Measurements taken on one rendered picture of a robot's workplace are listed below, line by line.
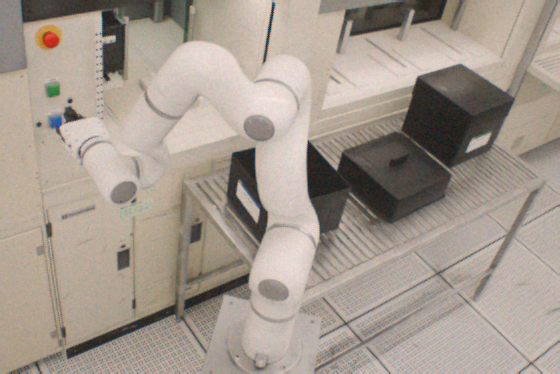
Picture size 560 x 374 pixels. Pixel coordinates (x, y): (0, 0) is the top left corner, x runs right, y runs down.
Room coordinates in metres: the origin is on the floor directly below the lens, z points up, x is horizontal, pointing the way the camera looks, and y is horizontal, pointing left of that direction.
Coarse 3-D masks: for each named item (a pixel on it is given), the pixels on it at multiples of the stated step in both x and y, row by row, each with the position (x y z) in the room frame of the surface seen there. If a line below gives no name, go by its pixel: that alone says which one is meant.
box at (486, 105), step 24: (432, 72) 2.15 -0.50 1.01; (456, 72) 2.20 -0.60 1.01; (432, 96) 2.02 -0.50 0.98; (456, 96) 2.01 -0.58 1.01; (480, 96) 2.05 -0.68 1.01; (504, 96) 2.09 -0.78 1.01; (408, 120) 2.08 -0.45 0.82; (432, 120) 2.01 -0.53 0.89; (456, 120) 1.93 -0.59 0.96; (480, 120) 1.94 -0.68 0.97; (432, 144) 1.98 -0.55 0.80; (456, 144) 1.91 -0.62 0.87; (480, 144) 2.01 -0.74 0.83
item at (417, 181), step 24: (360, 144) 1.79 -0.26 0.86; (384, 144) 1.82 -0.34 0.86; (408, 144) 1.85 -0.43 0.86; (360, 168) 1.66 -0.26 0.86; (384, 168) 1.68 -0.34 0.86; (408, 168) 1.71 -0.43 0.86; (432, 168) 1.74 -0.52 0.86; (360, 192) 1.63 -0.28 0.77; (384, 192) 1.57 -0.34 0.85; (408, 192) 1.58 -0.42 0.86; (432, 192) 1.66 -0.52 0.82; (384, 216) 1.54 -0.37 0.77
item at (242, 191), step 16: (240, 160) 1.52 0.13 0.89; (320, 160) 1.58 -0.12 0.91; (240, 176) 1.44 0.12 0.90; (320, 176) 1.57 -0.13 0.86; (336, 176) 1.51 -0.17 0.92; (240, 192) 1.43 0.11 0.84; (256, 192) 1.36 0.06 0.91; (320, 192) 1.55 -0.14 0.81; (336, 192) 1.42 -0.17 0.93; (240, 208) 1.42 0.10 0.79; (256, 208) 1.35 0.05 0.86; (320, 208) 1.39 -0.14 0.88; (336, 208) 1.43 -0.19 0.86; (256, 224) 1.34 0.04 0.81; (320, 224) 1.40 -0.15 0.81; (336, 224) 1.44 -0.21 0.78
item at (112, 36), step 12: (108, 12) 1.92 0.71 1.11; (108, 24) 1.92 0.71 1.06; (120, 24) 1.84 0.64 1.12; (108, 36) 1.80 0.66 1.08; (120, 36) 1.83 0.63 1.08; (108, 48) 1.80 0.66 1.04; (120, 48) 1.83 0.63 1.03; (108, 60) 1.80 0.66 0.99; (120, 60) 1.83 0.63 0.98; (108, 72) 1.80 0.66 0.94
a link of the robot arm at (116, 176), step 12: (96, 144) 1.04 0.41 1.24; (108, 144) 1.05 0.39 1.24; (84, 156) 1.02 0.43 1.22; (96, 156) 1.00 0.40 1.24; (108, 156) 1.00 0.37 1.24; (120, 156) 1.02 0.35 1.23; (96, 168) 0.98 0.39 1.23; (108, 168) 0.97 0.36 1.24; (120, 168) 0.97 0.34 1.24; (132, 168) 1.01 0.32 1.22; (96, 180) 0.96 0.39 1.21; (108, 180) 0.94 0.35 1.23; (120, 180) 0.94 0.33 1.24; (132, 180) 0.96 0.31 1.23; (108, 192) 0.92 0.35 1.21; (120, 192) 0.94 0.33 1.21; (132, 192) 0.96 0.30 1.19; (120, 204) 0.94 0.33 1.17
